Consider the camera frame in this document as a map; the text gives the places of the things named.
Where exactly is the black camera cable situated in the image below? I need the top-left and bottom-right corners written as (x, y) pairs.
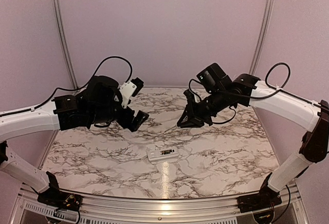
top-left (188, 78), bottom-right (237, 125)
top-left (51, 56), bottom-right (134, 96)

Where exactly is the black right camera cable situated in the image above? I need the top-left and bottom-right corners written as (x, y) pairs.
top-left (188, 78), bottom-right (237, 125)

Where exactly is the white remote control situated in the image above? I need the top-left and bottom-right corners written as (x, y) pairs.
top-left (147, 147), bottom-right (179, 162)

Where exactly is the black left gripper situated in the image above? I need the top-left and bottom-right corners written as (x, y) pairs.
top-left (88, 100), bottom-right (150, 132)

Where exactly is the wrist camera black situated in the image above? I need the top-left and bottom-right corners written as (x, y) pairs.
top-left (184, 89), bottom-right (195, 103)
top-left (131, 78), bottom-right (144, 97)

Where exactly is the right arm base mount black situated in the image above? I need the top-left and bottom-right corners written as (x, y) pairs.
top-left (237, 193), bottom-right (282, 213)

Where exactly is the right aluminium corner post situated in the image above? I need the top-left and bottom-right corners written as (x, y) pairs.
top-left (249, 0), bottom-right (275, 75)

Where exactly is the black battery in remote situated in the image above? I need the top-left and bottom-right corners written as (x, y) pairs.
top-left (160, 150), bottom-right (174, 155)

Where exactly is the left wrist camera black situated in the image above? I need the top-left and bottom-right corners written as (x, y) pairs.
top-left (131, 78), bottom-right (144, 97)

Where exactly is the black left camera cable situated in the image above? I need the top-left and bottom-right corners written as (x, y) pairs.
top-left (51, 56), bottom-right (134, 96)

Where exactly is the small clear-handled screwdriver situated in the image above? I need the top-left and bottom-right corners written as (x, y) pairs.
top-left (161, 124), bottom-right (177, 135)

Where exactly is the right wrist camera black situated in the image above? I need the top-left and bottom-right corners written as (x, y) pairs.
top-left (184, 89), bottom-right (195, 103)

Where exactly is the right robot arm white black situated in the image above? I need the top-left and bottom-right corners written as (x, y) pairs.
top-left (177, 63), bottom-right (328, 208)

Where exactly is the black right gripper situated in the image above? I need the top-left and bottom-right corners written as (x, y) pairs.
top-left (177, 87), bottom-right (229, 127)

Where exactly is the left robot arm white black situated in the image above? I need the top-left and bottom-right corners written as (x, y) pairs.
top-left (1, 76), bottom-right (149, 206)

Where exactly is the aluminium corner post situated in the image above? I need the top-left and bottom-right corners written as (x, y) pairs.
top-left (249, 0), bottom-right (275, 75)
top-left (52, 0), bottom-right (78, 88)

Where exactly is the left aluminium corner post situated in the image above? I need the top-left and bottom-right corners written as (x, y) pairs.
top-left (52, 0), bottom-right (78, 88)

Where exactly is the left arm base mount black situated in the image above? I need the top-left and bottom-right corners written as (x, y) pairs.
top-left (38, 191), bottom-right (82, 211)

